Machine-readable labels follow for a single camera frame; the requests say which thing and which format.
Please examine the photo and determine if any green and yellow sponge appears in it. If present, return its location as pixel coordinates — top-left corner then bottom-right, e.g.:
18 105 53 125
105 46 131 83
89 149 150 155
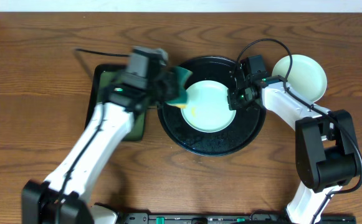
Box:
166 67 193 109

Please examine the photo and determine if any mint green plate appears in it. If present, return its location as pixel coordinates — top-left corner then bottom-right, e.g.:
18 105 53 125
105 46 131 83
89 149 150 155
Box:
287 54 327 103
181 80 236 133

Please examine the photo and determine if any mint green plate front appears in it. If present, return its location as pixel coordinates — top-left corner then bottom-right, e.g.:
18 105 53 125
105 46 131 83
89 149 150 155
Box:
181 80 236 133

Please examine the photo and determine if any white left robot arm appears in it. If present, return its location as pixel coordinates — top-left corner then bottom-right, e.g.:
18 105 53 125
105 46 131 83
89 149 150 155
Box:
21 47 179 223

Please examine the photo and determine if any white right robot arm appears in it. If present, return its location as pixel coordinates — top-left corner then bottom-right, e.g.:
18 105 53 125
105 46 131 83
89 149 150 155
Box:
228 55 362 223

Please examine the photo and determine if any black rectangular water tray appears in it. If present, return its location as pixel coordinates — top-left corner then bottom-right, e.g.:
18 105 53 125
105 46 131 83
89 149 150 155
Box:
85 64 146 142

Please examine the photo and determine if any round black serving tray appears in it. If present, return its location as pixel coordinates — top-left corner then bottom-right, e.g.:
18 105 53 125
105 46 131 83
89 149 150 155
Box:
158 56 266 156

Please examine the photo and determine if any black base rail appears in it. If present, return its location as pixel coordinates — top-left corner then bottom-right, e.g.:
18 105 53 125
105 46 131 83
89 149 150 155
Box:
90 203 358 224

